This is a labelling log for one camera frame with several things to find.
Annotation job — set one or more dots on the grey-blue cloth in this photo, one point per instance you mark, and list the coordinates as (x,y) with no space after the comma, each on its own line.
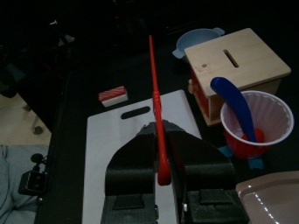
(15,180)

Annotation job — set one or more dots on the small teal toy piece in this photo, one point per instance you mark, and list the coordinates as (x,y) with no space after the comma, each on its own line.
(256,163)

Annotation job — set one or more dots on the toy salmon nigiri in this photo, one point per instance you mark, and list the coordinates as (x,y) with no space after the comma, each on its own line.
(113,96)

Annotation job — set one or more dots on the small black mounted device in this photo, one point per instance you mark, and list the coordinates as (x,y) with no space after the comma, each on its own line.
(33,182)

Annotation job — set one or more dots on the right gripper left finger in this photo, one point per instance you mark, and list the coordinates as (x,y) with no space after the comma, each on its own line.
(130,169)

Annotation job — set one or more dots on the red toy knife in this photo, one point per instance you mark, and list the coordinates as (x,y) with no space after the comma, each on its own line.
(158,116)

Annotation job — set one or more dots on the chair leg with caster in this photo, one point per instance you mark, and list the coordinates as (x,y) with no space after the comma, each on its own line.
(38,129)

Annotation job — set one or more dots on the blue toy utensil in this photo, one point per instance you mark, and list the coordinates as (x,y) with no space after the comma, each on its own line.
(236,102)

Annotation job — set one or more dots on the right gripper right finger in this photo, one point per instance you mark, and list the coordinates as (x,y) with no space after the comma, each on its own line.
(202,175)

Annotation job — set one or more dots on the white cutting board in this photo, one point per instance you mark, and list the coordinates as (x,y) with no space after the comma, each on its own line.
(113,140)

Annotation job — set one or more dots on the grey-blue toy pot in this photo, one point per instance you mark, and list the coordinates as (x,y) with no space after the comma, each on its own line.
(194,39)

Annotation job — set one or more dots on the pink-brown plastic tray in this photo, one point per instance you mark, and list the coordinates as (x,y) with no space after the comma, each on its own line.
(273,198)

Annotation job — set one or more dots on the red plastic cup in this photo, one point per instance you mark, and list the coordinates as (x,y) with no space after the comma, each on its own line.
(269,113)

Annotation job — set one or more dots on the tan wooden block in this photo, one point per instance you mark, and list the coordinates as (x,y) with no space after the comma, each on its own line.
(238,58)

